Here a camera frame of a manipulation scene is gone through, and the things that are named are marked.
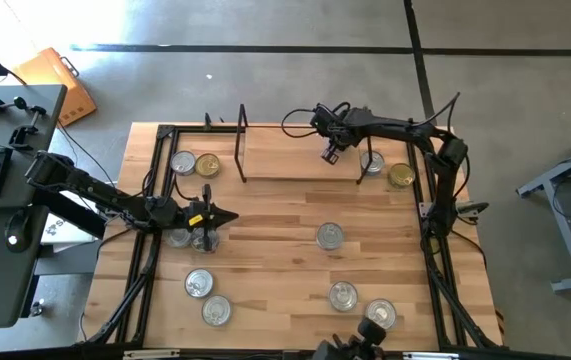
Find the black computer mouse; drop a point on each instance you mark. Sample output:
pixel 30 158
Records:
pixel 17 232

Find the silver-lid teal yellow can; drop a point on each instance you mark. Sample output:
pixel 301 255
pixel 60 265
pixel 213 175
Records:
pixel 177 239
pixel 197 241
pixel 199 283
pixel 216 310

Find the wooden shelf black metal frame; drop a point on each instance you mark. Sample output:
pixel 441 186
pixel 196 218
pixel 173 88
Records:
pixel 290 160

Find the silver-lid green label can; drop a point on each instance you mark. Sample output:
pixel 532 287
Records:
pixel 376 162
pixel 183 162

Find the small metal desk foot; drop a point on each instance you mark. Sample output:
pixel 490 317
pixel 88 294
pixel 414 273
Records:
pixel 36 308

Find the white printed box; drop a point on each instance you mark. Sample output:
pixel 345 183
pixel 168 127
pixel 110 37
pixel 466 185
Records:
pixel 57 227

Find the grey black clip device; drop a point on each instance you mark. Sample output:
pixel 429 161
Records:
pixel 472 209

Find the black bulky device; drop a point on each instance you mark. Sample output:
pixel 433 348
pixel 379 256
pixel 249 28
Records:
pixel 370 332

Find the silver-lid blue label can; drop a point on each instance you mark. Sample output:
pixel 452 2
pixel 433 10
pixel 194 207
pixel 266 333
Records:
pixel 329 236
pixel 343 296
pixel 384 309

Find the orange plastic case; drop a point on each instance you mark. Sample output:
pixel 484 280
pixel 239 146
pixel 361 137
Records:
pixel 45 70

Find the silver metal bracket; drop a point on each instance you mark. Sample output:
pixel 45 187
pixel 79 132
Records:
pixel 150 354
pixel 430 356

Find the gold-lid green label can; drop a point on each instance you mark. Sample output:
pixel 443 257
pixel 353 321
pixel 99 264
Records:
pixel 207 165
pixel 401 175

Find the black diagonal desk strut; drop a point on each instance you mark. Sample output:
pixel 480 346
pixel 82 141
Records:
pixel 65 207

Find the grey metal table base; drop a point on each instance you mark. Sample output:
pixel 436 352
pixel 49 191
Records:
pixel 567 240

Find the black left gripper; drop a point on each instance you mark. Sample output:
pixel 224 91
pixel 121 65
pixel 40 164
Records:
pixel 192 215

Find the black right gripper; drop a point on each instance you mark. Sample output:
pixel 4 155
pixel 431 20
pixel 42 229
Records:
pixel 340 125

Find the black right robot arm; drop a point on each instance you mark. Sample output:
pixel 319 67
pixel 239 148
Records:
pixel 395 127

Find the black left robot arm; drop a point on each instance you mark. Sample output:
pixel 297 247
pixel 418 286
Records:
pixel 100 191

